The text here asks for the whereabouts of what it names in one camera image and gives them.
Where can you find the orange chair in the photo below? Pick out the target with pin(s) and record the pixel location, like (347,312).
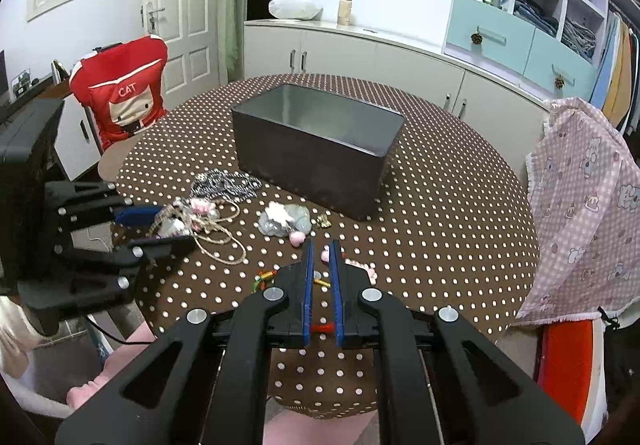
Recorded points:
(570,365)

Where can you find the pine cone ornament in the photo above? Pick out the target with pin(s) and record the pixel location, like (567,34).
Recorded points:
(559,82)
(477,39)

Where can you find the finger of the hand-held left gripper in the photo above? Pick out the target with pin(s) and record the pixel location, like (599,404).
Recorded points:
(137,215)
(167,246)

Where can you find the wooden desk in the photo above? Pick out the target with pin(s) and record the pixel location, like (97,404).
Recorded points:
(35,97)

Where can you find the brown polka dot tablecloth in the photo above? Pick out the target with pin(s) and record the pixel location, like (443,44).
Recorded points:
(450,225)

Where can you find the beige jar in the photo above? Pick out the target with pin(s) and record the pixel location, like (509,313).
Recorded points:
(345,10)

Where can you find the white door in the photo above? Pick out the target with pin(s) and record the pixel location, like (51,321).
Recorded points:
(185,35)

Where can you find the light blue hanging garment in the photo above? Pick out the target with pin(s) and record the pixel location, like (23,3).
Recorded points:
(605,70)

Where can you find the grey organza scrunchie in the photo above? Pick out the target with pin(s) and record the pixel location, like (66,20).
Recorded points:
(302,223)

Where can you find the teal drawer unit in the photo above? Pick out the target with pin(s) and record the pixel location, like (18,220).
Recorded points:
(505,37)

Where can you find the small gold charm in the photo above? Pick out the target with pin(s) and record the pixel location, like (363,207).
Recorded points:
(322,220)

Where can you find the pink checked printed cloth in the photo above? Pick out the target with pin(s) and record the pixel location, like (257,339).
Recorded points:
(585,205)

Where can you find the person's leg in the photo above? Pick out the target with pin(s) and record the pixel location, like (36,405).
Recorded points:
(310,430)
(100,385)

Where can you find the folded grey clothes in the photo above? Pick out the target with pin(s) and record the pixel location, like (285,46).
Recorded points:
(580,37)

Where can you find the white flower hair clip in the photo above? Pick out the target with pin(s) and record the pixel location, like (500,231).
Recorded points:
(277,214)

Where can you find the dark metal box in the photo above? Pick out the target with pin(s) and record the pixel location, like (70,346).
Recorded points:
(300,160)

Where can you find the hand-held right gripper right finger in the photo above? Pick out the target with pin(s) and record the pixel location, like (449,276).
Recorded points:
(337,275)

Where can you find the red chair cover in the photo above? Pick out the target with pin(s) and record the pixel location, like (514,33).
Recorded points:
(120,85)

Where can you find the white tub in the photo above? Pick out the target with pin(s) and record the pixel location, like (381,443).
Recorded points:
(30,395)

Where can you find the yellow hanging garment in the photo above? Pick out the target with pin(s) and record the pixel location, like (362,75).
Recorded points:
(620,75)

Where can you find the folded blue jeans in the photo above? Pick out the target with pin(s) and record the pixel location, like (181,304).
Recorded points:
(537,12)

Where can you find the white low cabinet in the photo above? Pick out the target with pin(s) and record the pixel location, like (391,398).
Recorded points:
(380,55)

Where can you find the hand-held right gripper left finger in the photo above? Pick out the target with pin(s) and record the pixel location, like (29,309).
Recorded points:
(309,275)

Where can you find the beige chair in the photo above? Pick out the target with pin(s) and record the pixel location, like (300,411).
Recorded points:
(117,157)

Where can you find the small pink bead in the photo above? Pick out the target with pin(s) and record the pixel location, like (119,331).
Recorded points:
(325,253)

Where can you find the green curtain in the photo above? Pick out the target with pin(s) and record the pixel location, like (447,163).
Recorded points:
(235,0)

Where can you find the white plastic bag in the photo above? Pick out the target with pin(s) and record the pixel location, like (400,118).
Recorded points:
(295,7)

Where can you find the pink pompom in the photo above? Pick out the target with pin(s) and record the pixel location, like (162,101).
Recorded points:
(297,238)

